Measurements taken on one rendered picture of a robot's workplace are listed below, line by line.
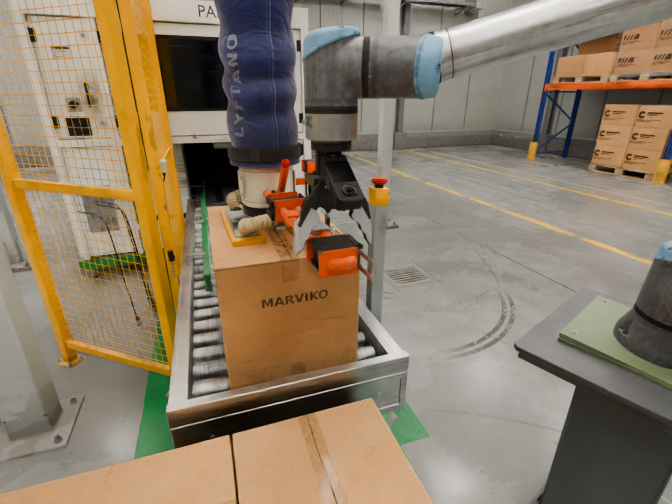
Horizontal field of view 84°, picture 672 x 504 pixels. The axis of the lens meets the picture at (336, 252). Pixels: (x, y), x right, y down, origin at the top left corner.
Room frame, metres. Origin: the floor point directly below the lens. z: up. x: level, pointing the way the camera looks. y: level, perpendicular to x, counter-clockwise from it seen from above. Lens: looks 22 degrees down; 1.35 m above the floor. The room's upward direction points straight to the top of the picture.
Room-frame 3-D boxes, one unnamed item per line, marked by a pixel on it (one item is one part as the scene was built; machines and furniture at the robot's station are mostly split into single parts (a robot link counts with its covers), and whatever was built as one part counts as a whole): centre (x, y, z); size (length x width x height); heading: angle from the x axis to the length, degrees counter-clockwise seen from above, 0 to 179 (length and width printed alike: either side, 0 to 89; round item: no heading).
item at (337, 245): (0.65, 0.01, 1.08); 0.08 x 0.07 x 0.05; 21
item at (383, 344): (2.07, 0.18, 0.50); 2.31 x 0.05 x 0.19; 19
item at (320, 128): (0.68, 0.01, 1.30); 0.10 x 0.09 x 0.05; 110
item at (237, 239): (1.18, 0.31, 0.97); 0.34 x 0.10 x 0.05; 21
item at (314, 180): (0.69, 0.01, 1.22); 0.09 x 0.08 x 0.12; 20
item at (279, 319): (1.21, 0.22, 0.75); 0.60 x 0.40 x 0.40; 19
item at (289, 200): (0.98, 0.13, 1.08); 0.10 x 0.08 x 0.06; 111
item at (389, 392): (0.85, 0.11, 0.47); 0.70 x 0.03 x 0.15; 109
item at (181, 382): (1.86, 0.79, 0.50); 2.31 x 0.05 x 0.19; 19
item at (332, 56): (0.68, 0.01, 1.39); 0.10 x 0.09 x 0.12; 83
